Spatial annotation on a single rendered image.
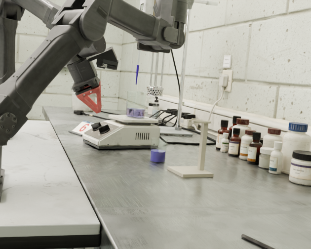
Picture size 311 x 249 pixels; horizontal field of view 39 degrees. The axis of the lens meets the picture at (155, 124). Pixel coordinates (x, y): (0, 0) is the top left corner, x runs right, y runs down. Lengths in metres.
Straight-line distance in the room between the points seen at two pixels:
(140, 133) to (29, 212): 0.65
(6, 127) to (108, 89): 2.97
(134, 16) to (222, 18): 0.96
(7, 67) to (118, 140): 0.40
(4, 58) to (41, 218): 0.77
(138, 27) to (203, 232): 0.54
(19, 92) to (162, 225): 0.35
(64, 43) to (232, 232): 0.47
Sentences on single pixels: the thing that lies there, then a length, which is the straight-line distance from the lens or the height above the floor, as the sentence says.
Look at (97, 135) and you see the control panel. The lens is 1.27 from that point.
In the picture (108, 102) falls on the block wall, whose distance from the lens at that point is 3.74.
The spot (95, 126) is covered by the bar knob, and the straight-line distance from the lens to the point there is 1.32.
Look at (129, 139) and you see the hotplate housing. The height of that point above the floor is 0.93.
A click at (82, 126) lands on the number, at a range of 1.53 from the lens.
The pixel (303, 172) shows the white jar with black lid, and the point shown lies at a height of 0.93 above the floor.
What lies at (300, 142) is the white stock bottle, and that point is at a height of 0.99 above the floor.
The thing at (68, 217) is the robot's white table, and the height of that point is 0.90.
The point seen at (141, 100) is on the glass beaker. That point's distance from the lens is 1.30.
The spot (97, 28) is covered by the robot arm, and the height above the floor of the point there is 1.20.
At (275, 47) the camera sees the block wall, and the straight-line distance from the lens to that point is 1.53.
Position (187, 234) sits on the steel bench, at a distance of 0.64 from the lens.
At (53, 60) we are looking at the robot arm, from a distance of 0.86.
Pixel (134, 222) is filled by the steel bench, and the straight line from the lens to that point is 0.67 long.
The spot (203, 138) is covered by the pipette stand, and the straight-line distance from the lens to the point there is 1.03.
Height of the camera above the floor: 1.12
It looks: 6 degrees down
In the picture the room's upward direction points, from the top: 5 degrees clockwise
